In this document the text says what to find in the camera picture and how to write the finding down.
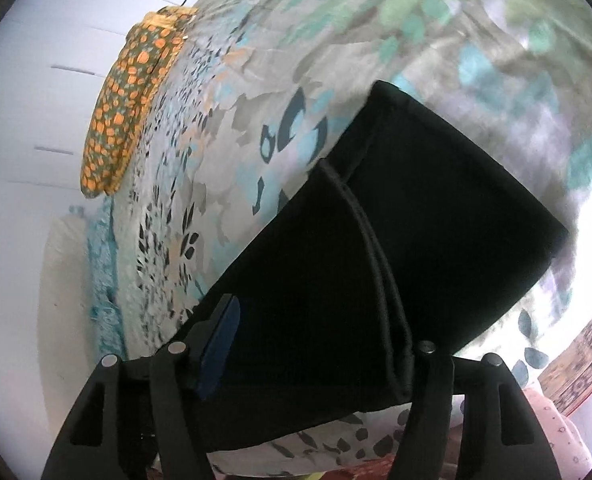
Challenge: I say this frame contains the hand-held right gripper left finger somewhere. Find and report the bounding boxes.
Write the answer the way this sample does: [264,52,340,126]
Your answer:
[40,294,243,480]

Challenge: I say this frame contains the patterned floor rug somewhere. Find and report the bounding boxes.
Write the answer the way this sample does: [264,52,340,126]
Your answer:
[538,292,592,417]

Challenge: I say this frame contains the white wardrobe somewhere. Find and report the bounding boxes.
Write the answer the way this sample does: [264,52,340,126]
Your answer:
[0,0,227,192]

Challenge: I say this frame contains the orange floral pillow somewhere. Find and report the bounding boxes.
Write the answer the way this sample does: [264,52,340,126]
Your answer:
[80,6,199,198]

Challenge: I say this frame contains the blue floral pillow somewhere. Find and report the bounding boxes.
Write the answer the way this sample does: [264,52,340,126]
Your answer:
[68,200,127,357]

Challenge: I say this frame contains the pink dotted pajama clothing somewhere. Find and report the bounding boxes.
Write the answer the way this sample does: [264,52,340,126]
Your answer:
[521,380,592,480]

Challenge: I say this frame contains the floral bed sheet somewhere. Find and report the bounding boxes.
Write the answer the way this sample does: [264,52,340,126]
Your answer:
[83,0,592,476]

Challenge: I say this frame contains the black pants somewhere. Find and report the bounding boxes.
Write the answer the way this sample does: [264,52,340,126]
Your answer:
[176,80,573,453]

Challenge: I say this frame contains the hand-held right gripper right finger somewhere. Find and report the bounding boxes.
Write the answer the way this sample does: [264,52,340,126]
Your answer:
[386,340,563,480]

